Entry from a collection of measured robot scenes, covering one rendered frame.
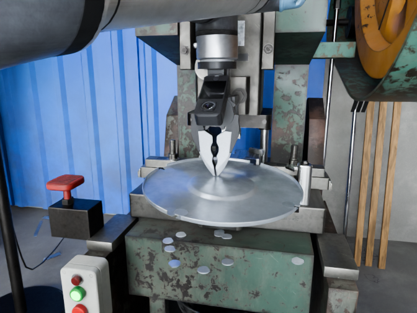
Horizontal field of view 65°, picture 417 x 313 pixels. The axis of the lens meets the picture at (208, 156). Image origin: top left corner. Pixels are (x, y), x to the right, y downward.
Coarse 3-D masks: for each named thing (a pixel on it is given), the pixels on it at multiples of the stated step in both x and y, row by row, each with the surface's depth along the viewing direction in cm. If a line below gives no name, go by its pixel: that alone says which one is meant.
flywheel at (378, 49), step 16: (368, 0) 93; (384, 0) 83; (400, 0) 76; (416, 0) 63; (368, 16) 91; (384, 16) 82; (400, 16) 71; (368, 32) 88; (384, 32) 82; (400, 32) 71; (368, 48) 83; (384, 48) 74; (368, 64) 82; (384, 64) 70
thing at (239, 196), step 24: (192, 168) 68; (240, 168) 69; (264, 168) 70; (144, 192) 55; (168, 192) 57; (192, 192) 57; (216, 192) 56; (240, 192) 57; (264, 192) 58; (288, 192) 59; (192, 216) 49; (216, 216) 50; (240, 216) 50; (264, 216) 50
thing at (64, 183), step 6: (54, 180) 70; (60, 180) 70; (66, 180) 70; (72, 180) 70; (78, 180) 71; (48, 186) 68; (54, 186) 68; (60, 186) 68; (66, 186) 68; (72, 186) 69; (66, 192) 71; (66, 198) 71
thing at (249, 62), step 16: (240, 16) 69; (256, 16) 69; (240, 32) 70; (256, 32) 70; (240, 48) 71; (256, 48) 70; (240, 64) 72; (256, 64) 71; (240, 80) 70; (256, 80) 72; (240, 96) 69; (256, 96) 73; (240, 112) 71; (256, 112) 74
